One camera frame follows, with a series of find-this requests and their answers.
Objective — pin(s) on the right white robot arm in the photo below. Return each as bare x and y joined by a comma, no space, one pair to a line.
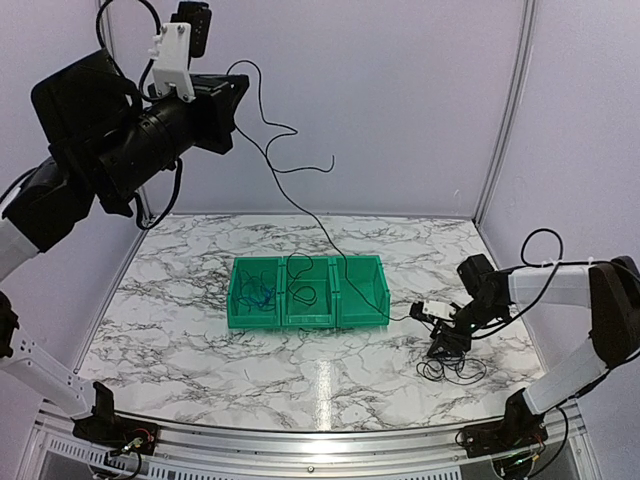
605,292

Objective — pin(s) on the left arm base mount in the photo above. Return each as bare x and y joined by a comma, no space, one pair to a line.
118,433

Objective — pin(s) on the right green bin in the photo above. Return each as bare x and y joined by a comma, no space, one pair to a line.
363,295

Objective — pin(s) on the front aluminium rail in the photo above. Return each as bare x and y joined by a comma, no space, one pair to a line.
186,451

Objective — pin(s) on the aluminium frame post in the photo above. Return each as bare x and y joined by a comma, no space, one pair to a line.
513,101
106,39

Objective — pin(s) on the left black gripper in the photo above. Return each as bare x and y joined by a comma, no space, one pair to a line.
221,98

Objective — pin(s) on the right aluminium frame post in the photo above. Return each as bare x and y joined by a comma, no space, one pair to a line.
513,101

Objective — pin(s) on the left aluminium frame post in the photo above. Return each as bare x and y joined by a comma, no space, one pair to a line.
106,39

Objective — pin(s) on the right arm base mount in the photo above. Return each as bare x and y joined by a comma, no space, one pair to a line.
496,437

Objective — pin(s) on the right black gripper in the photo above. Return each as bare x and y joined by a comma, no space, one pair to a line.
450,340

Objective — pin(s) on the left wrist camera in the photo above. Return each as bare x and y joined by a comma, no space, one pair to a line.
180,40

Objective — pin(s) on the middle green bin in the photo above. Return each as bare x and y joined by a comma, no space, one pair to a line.
310,293

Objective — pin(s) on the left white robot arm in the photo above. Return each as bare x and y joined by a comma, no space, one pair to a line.
109,135

